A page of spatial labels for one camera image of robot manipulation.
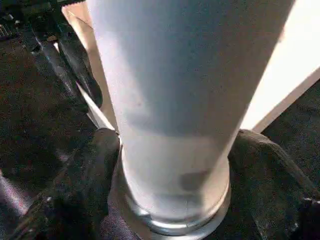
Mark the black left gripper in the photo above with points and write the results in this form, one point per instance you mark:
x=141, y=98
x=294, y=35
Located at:
x=30, y=17

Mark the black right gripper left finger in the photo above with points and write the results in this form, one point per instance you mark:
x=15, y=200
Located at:
x=72, y=195

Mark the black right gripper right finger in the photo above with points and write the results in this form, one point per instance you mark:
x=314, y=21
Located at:
x=270, y=195

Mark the white plastic table leg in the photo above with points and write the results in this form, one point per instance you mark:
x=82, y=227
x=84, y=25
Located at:
x=175, y=75

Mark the white plastic table top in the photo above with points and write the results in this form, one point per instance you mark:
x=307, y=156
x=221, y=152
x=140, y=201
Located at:
x=287, y=62

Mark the black mat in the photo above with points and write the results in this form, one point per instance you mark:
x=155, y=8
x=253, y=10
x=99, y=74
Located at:
x=37, y=125

